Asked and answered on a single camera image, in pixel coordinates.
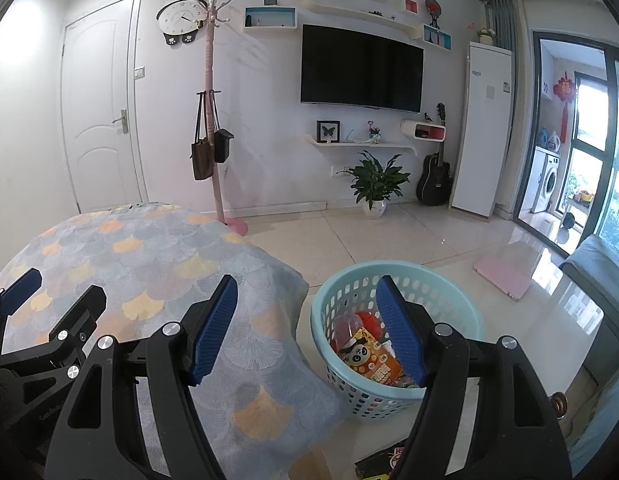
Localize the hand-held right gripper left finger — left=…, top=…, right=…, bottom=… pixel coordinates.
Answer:
left=44, top=275, right=239, bottom=480

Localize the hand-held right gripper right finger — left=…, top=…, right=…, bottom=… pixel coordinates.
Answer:
left=377, top=275, right=573, bottom=480

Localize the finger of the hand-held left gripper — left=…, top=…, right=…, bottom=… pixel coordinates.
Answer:
left=48, top=285, right=108, bottom=361
left=0, top=267, right=43, bottom=348

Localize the red bag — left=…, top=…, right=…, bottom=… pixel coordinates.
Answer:
left=357, top=311, right=385, bottom=333

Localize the orange panda snack packet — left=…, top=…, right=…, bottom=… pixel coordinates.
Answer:
left=342, top=327, right=405, bottom=386

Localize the light blue plastic basket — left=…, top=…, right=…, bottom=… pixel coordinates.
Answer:
left=309, top=260, right=485, bottom=421

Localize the black shoulder bag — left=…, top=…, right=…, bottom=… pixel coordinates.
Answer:
left=210, top=92, right=235, bottom=163

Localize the scale-patterned blanket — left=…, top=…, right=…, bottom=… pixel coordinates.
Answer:
left=0, top=201, right=347, bottom=480

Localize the pink floor mat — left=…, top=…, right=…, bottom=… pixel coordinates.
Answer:
left=473, top=252, right=533, bottom=302

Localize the dark snack packet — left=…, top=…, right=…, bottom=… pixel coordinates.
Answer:
left=354, top=440, right=407, bottom=480

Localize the green potted plant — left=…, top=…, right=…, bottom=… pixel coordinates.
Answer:
left=339, top=150, right=411, bottom=220

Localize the black acoustic guitar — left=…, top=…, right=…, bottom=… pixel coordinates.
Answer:
left=416, top=103, right=453, bottom=207

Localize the brown tote bag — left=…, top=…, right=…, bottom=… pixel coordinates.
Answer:
left=191, top=92, right=215, bottom=181

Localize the curved white lower shelf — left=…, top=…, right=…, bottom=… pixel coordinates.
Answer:
left=304, top=134, right=420, bottom=157

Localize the white door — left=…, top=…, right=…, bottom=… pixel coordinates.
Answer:
left=60, top=0, right=148, bottom=213

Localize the white and red capsule shelf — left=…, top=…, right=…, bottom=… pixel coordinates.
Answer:
left=400, top=119, right=447, bottom=142

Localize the white washing machine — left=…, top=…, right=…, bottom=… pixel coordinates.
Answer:
left=531, top=146, right=560, bottom=213

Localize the grey sofa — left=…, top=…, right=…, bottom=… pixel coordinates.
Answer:
left=559, top=234, right=619, bottom=386

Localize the white refrigerator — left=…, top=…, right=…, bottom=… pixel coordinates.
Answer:
left=449, top=41, right=513, bottom=218

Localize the pink coat rack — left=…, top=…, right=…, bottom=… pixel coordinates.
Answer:
left=182, top=0, right=250, bottom=235

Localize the red knot decoration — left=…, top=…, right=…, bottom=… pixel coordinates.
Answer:
left=553, top=72, right=576, bottom=143

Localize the small blue box shelf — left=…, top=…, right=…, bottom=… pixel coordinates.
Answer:
left=422, top=23, right=453, bottom=52

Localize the dark glass sliding door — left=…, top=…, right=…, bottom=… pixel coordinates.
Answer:
left=514, top=30, right=619, bottom=261

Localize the white and blue box shelf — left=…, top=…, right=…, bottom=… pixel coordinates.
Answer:
left=244, top=6, right=297, bottom=32

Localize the grey curtain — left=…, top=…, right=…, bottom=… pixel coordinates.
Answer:
left=489, top=0, right=515, bottom=51

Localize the black wall television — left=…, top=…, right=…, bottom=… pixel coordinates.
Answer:
left=300, top=23, right=424, bottom=113

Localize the panda wall clock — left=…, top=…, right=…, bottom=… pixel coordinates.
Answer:
left=156, top=0, right=208, bottom=47

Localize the long white wall shelf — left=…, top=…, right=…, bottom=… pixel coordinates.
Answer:
left=302, top=0, right=425, bottom=40

